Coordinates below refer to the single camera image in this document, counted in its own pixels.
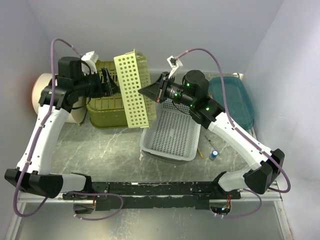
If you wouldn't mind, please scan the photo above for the pale yellow perforated basket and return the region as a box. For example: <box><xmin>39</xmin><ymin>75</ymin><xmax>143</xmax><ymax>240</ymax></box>
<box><xmin>113</xmin><ymin>49</ymin><xmax>157</xmax><ymax>128</ymax></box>

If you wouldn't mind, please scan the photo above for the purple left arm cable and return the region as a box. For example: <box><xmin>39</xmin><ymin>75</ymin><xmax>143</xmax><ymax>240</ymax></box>
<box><xmin>12</xmin><ymin>37</ymin><xmax>124</xmax><ymax>222</ymax></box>

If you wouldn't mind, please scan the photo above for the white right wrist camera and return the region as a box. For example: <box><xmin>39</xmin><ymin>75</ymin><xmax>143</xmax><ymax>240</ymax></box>
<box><xmin>167</xmin><ymin>55</ymin><xmax>183</xmax><ymax>79</ymax></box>

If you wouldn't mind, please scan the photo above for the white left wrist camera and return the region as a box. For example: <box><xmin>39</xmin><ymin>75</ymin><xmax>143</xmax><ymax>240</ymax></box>
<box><xmin>81</xmin><ymin>51</ymin><xmax>99</xmax><ymax>74</ymax></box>

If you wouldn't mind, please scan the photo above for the aluminium front frame rail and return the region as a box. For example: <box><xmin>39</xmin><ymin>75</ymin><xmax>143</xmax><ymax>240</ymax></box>
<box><xmin>4</xmin><ymin>187</ymin><xmax>293</xmax><ymax>240</ymax></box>

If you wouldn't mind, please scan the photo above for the white plastic tray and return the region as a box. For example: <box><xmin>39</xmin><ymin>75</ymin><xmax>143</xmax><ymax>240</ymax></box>
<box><xmin>140</xmin><ymin>99</ymin><xmax>201</xmax><ymax>162</ymax></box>

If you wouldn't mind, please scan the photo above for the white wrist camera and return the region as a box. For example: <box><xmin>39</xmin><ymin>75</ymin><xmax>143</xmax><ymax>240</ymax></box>
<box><xmin>167</xmin><ymin>55</ymin><xmax>183</xmax><ymax>79</ymax></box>
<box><xmin>81</xmin><ymin>51</ymin><xmax>99</xmax><ymax>74</ymax></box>

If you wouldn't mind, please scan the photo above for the clear syringe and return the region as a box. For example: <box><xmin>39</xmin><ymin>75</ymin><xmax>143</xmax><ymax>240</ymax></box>
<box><xmin>204</xmin><ymin>135</ymin><xmax>215</xmax><ymax>149</ymax></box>

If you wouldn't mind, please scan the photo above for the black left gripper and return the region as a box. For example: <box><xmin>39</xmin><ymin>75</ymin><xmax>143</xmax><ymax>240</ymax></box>
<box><xmin>74</xmin><ymin>66</ymin><xmax>122</xmax><ymax>98</ymax></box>

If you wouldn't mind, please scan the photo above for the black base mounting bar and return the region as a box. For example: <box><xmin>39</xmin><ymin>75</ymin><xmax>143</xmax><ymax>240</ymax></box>
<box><xmin>62</xmin><ymin>181</ymin><xmax>242</xmax><ymax>211</ymax></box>

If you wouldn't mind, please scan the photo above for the translucent blue plastic container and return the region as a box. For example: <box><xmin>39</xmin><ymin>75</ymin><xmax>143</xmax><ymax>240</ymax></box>
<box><xmin>208</xmin><ymin>76</ymin><xmax>255</xmax><ymax>131</ymax></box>

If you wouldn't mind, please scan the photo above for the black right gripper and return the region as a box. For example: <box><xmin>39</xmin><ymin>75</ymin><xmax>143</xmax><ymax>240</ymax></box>
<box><xmin>138</xmin><ymin>71</ymin><xmax>196</xmax><ymax>108</ymax></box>

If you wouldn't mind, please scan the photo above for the beige cylindrical roll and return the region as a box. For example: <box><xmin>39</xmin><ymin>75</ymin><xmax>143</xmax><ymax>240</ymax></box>
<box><xmin>31</xmin><ymin>73</ymin><xmax>87</xmax><ymax>124</ymax></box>

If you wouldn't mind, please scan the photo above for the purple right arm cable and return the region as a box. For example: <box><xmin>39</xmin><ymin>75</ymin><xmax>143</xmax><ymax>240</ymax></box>
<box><xmin>174</xmin><ymin>48</ymin><xmax>292</xmax><ymax>219</ymax></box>

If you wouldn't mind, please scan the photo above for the yellow pencil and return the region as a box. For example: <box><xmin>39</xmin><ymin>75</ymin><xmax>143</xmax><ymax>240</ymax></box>
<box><xmin>197</xmin><ymin>147</ymin><xmax>205</xmax><ymax>159</ymax></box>

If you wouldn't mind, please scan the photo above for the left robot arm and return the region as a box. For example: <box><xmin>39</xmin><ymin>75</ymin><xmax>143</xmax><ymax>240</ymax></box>
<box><xmin>4</xmin><ymin>55</ymin><xmax>119</xmax><ymax>200</ymax></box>

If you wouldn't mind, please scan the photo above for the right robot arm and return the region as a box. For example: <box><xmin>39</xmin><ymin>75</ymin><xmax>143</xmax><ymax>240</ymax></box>
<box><xmin>138</xmin><ymin>70</ymin><xmax>285</xmax><ymax>199</ymax></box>

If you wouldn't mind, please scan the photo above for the small blue capped vial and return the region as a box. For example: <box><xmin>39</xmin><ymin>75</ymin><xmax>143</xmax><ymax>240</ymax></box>
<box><xmin>209</xmin><ymin>150</ymin><xmax>219</xmax><ymax>161</ymax></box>

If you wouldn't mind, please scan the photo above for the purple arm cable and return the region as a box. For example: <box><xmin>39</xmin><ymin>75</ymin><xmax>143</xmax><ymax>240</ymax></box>
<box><xmin>174</xmin><ymin>48</ymin><xmax>292</xmax><ymax>219</ymax></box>
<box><xmin>12</xmin><ymin>37</ymin><xmax>124</xmax><ymax>222</ymax></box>

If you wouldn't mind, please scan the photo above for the olive green plastic tub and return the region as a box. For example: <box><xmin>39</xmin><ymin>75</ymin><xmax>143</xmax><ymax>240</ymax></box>
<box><xmin>86</xmin><ymin>60</ymin><xmax>128</xmax><ymax>129</ymax></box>

